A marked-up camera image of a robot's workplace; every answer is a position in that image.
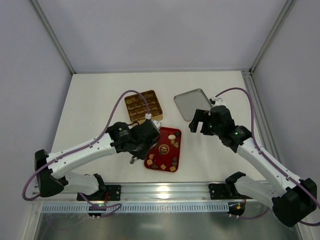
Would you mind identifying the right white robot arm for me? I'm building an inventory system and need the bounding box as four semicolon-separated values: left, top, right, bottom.
188;105;320;227

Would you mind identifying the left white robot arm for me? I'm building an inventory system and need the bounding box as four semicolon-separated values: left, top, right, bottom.
34;119;161;201

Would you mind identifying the gold chocolate tin box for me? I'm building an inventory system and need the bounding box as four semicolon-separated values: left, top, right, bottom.
124;90;164;124

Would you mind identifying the white oval chocolate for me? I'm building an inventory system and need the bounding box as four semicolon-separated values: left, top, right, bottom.
168;134;176;140

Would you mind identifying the silver tin lid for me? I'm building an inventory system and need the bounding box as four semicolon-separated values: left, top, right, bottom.
173;88;212;122

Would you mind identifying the red rectangular tray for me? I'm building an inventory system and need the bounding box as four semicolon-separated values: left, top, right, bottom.
143;126;182;173

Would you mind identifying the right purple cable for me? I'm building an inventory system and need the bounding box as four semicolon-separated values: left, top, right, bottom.
214;87;320;227

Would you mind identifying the purple cable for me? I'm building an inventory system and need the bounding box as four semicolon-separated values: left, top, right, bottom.
22;89;152;221
214;87;320;227

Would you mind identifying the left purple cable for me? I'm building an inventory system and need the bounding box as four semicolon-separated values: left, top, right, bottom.
22;89;152;221

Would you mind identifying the aluminium rail frame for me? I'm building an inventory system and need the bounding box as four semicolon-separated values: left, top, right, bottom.
29;181;276;203

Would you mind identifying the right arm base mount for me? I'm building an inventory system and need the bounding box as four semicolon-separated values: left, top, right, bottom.
208;183;230;200

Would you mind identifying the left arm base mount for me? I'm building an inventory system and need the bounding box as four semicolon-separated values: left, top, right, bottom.
76;184;122;202

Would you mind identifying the perforated cable duct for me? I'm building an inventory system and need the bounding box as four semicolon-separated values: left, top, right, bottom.
41;201;229;214

